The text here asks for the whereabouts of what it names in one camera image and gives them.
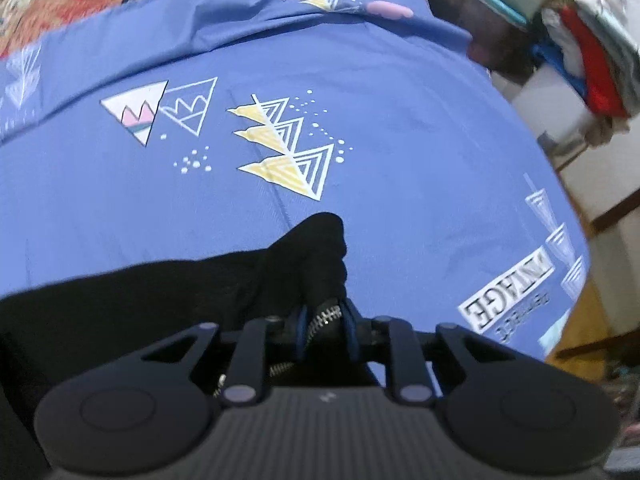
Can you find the blue printed bedsheet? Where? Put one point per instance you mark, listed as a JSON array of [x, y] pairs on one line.
[[400, 135]]

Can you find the black pants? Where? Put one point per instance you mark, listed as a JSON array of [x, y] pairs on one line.
[[165, 300]]

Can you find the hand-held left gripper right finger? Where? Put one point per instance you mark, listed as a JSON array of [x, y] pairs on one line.
[[351, 332]]

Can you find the pile of folded clothes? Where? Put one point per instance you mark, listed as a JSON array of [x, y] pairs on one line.
[[595, 45]]

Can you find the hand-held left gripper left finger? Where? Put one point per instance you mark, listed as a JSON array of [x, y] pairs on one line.
[[300, 332]]

